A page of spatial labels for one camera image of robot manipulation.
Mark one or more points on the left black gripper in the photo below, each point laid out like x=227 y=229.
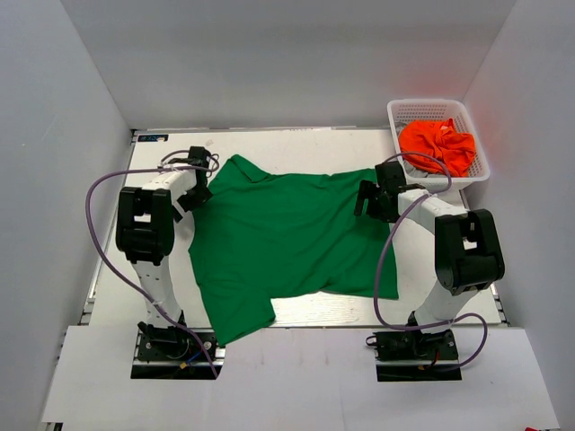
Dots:
x=202 y=197

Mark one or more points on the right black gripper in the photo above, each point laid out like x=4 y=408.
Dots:
x=368 y=190

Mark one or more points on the green t-shirt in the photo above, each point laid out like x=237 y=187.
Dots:
x=265 y=236

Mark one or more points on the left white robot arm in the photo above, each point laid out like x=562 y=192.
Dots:
x=146 y=234

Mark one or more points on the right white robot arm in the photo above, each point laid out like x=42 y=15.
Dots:
x=467 y=253

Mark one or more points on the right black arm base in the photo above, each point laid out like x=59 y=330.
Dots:
x=414 y=357

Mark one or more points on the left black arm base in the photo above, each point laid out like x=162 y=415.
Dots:
x=173 y=354

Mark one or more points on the blue label sticker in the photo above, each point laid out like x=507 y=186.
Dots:
x=150 y=138

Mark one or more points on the orange t-shirt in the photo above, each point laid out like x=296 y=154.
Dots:
x=438 y=146

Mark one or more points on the white plastic basket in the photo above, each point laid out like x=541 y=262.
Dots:
x=434 y=137

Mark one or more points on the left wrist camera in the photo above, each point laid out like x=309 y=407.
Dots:
x=199 y=156

